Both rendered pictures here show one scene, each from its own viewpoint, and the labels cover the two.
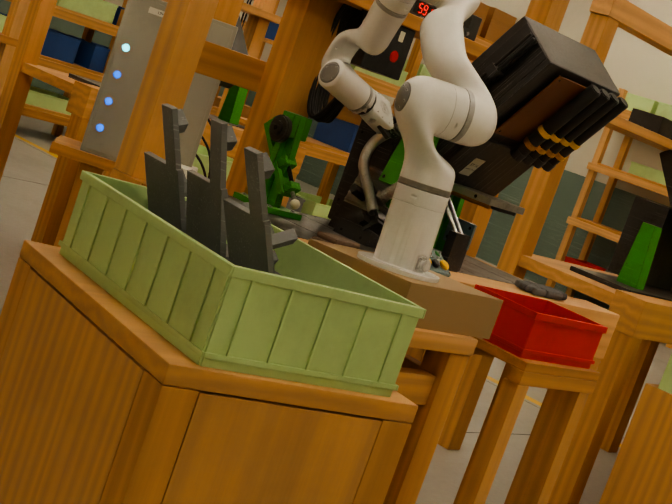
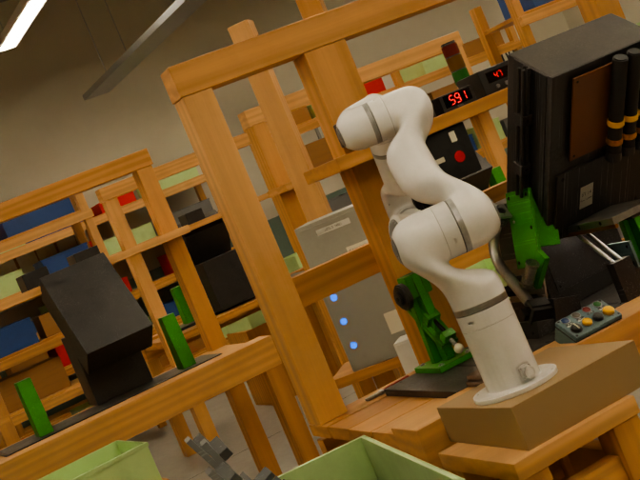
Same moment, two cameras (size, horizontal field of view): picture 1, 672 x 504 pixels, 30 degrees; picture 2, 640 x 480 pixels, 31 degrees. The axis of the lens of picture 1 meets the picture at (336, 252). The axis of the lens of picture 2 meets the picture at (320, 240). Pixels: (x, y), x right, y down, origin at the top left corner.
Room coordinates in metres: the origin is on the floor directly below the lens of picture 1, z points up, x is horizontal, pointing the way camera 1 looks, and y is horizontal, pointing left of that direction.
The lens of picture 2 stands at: (0.43, -0.88, 1.52)
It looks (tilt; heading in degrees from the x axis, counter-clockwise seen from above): 3 degrees down; 24
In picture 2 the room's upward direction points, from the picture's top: 23 degrees counter-clockwise
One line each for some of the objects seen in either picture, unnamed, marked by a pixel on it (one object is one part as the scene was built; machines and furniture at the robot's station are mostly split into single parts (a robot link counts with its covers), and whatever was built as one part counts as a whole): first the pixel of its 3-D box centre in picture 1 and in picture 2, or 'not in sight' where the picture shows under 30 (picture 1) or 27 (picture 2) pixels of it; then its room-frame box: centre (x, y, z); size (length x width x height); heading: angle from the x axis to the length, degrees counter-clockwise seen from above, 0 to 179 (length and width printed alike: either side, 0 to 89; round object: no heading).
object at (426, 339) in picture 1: (380, 315); (535, 433); (2.77, -0.14, 0.83); 0.32 x 0.32 x 0.04; 46
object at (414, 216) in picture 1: (410, 229); (498, 346); (2.77, -0.14, 1.03); 0.19 x 0.19 x 0.18
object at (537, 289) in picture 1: (538, 289); not in sight; (3.68, -0.60, 0.91); 0.20 x 0.11 x 0.03; 139
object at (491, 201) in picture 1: (455, 188); (591, 221); (3.58, -0.26, 1.11); 0.39 x 0.16 x 0.03; 47
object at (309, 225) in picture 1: (386, 247); (579, 310); (3.59, -0.13, 0.89); 1.10 x 0.42 x 0.02; 137
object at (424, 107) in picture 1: (427, 133); (445, 261); (2.76, -0.10, 1.24); 0.19 x 0.12 x 0.24; 114
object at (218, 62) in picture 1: (341, 104); (468, 213); (3.84, 0.13, 1.23); 1.30 x 0.05 x 0.09; 137
